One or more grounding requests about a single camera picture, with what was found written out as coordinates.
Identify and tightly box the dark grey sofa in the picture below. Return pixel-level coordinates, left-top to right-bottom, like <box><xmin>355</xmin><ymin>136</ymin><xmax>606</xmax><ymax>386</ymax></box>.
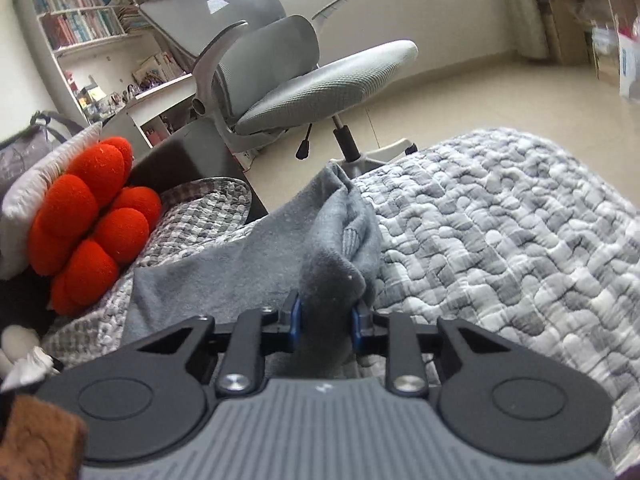
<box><xmin>0</xmin><ymin>119</ymin><xmax>268</xmax><ymax>333</ymax></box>

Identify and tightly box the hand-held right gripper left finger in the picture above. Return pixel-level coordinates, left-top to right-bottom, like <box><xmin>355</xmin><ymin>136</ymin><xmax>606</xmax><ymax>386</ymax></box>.
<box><xmin>130</xmin><ymin>290</ymin><xmax>303</xmax><ymax>398</ymax></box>

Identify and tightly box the grey-blue knit sweater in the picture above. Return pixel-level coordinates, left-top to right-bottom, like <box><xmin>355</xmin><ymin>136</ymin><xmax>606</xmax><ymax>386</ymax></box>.
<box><xmin>122</xmin><ymin>162</ymin><xmax>386</xmax><ymax>381</ymax></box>

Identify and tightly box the brown fuzzy patch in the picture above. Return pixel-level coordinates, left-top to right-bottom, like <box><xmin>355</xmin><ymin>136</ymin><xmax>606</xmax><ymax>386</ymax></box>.
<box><xmin>0</xmin><ymin>394</ymin><xmax>89</xmax><ymax>480</ymax></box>

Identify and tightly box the grey printed fabric bag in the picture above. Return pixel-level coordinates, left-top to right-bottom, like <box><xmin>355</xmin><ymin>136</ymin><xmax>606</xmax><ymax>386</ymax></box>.
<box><xmin>0</xmin><ymin>111</ymin><xmax>87</xmax><ymax>197</ymax></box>

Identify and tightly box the white and blue carton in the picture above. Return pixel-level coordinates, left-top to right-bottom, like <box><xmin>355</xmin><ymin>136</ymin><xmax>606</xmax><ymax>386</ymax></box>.
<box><xmin>617</xmin><ymin>32</ymin><xmax>640</xmax><ymax>103</ymax></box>

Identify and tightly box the white bookshelf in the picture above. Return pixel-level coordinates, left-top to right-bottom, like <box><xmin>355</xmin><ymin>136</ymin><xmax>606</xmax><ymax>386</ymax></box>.
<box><xmin>10</xmin><ymin>0</ymin><xmax>201</xmax><ymax>151</ymax></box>

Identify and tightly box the white pillow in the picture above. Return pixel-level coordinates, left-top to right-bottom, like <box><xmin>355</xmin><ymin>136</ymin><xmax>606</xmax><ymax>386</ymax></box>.
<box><xmin>0</xmin><ymin>121</ymin><xmax>104</xmax><ymax>281</ymax></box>

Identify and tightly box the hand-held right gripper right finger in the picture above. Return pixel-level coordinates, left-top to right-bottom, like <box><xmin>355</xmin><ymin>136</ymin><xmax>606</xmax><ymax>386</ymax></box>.
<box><xmin>350</xmin><ymin>302</ymin><xmax>516</xmax><ymax>398</ymax></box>

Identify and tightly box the orange pumpkin cushion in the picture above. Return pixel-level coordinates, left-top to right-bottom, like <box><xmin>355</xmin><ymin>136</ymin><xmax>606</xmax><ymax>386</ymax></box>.
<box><xmin>50</xmin><ymin>186</ymin><xmax>163</xmax><ymax>317</ymax></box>
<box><xmin>27</xmin><ymin>136</ymin><xmax>135</xmax><ymax>277</ymax></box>

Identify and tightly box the wooden shelf unit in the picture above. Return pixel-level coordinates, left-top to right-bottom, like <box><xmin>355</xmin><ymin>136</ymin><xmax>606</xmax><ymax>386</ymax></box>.
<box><xmin>529</xmin><ymin>0</ymin><xmax>640</xmax><ymax>82</ymax></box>

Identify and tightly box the grey office chair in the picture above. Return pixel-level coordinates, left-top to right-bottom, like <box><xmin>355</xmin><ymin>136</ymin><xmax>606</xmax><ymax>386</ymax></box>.
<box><xmin>139</xmin><ymin>0</ymin><xmax>421</xmax><ymax>181</ymax></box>

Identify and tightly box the grey checked quilted blanket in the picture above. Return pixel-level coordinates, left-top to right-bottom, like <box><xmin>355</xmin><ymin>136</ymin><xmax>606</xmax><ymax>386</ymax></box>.
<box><xmin>40</xmin><ymin>127</ymin><xmax>640</xmax><ymax>471</ymax></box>

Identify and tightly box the white plush toy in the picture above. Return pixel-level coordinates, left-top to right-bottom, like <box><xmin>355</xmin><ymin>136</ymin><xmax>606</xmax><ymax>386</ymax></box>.
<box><xmin>0</xmin><ymin>324</ymin><xmax>43</xmax><ymax>368</ymax></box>

